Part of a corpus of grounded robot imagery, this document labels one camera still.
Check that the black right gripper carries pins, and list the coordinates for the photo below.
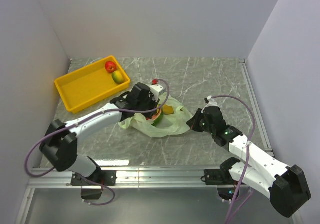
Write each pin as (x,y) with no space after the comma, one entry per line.
(193,123)

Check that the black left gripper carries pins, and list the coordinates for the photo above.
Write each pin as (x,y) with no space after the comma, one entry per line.
(154,102)

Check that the green plastic bag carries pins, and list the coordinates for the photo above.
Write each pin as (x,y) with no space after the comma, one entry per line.
(171,125)

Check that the yellow toy fruit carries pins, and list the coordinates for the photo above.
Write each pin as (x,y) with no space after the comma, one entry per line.
(117,77)

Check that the red toy fruit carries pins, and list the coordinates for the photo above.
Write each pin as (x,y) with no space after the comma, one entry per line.
(110,67)

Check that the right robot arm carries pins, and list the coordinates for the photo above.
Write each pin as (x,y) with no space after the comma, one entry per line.
(285,186)

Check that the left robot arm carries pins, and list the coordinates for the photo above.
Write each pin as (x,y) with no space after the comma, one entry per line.
(61,147)

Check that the watermelon slice toy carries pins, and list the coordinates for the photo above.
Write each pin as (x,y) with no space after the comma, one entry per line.
(156,119)

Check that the yellow toy lemon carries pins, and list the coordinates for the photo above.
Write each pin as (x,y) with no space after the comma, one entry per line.
(168,110)

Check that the yellow plastic tray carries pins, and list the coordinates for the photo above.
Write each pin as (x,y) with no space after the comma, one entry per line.
(90,84)

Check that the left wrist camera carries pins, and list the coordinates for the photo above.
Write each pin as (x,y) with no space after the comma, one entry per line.
(156,88)

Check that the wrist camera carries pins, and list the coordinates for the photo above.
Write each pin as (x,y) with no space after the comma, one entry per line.
(210,102)
(156,88)

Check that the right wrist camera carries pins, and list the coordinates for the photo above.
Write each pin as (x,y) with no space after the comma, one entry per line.
(210,102)

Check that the aluminium front rail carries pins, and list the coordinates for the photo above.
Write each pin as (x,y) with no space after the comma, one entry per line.
(135,177)

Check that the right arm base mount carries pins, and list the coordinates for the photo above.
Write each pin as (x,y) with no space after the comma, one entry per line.
(226,186)

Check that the aluminium side rail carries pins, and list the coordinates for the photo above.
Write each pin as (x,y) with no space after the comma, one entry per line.
(258,116)

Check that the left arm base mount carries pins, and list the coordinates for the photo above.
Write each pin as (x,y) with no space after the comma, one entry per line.
(105,179)

